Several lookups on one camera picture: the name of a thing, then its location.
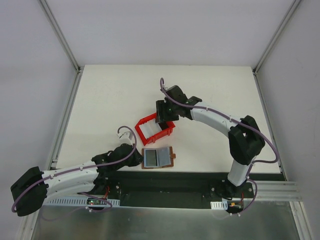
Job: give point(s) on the aluminium front rail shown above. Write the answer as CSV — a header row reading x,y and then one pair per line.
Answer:
x,y
278,191

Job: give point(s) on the white cards stack in tray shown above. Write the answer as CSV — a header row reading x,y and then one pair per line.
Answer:
x,y
150,128

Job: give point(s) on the right white cable duct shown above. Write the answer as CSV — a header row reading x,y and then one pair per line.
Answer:
x,y
219,205

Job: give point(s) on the white cable duct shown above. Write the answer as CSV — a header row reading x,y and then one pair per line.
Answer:
x,y
219,205
77,201

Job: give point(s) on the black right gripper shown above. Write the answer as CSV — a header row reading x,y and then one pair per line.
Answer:
x,y
162,116

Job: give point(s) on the dark credit card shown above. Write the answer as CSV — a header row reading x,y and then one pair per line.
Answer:
x,y
150,158

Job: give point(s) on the left aluminium table rail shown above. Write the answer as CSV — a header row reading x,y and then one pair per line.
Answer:
x,y
65,118

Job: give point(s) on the left aluminium frame post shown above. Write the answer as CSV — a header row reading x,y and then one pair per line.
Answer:
x,y
59,34

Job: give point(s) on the left white cable duct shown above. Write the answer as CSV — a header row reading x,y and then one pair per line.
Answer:
x,y
77,201

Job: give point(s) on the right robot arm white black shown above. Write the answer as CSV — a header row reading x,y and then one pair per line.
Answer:
x,y
245,143

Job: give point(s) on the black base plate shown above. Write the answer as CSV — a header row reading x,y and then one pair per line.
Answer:
x,y
159,189

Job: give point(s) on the right aluminium frame post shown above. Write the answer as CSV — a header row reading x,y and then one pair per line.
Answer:
x,y
293,7

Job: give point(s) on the aluminium frame post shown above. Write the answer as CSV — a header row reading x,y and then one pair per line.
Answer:
x,y
293,7
59,34

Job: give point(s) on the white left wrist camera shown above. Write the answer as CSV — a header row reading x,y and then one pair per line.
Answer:
x,y
126,138

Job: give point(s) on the brown leather card holder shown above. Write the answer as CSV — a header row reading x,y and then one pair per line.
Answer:
x,y
165,157

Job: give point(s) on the red plastic card tray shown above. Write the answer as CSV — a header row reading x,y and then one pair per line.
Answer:
x,y
167,129

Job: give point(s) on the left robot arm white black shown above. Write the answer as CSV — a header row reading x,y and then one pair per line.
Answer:
x,y
36,187

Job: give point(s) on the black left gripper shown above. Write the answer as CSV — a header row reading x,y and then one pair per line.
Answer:
x,y
137,158

